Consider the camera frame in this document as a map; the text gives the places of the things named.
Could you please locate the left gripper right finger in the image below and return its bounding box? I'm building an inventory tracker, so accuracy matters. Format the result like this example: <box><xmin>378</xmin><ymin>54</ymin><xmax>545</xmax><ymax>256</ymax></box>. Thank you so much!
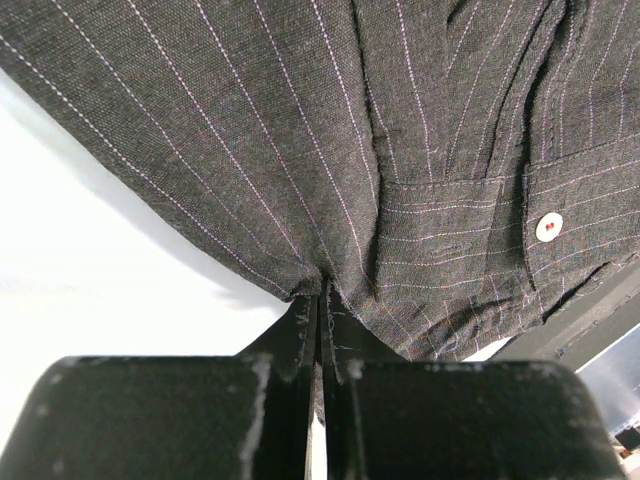
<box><xmin>319</xmin><ymin>285</ymin><xmax>624</xmax><ymax>479</ymax></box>

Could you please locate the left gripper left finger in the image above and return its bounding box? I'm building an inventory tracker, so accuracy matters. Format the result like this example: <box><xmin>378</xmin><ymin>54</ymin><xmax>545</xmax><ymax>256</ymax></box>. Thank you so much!
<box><xmin>1</xmin><ymin>298</ymin><xmax>317</xmax><ymax>479</ymax></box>

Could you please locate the dark pinstriped long sleeve shirt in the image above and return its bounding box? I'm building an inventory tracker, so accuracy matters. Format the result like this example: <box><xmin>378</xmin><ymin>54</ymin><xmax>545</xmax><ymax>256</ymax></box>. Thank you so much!
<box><xmin>1</xmin><ymin>1</ymin><xmax>639</xmax><ymax>360</ymax></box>

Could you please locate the aluminium frame rail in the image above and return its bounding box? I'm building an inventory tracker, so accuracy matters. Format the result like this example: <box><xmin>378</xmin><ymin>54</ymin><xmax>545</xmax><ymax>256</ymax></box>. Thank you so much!
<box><xmin>576</xmin><ymin>325</ymin><xmax>639</xmax><ymax>436</ymax></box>

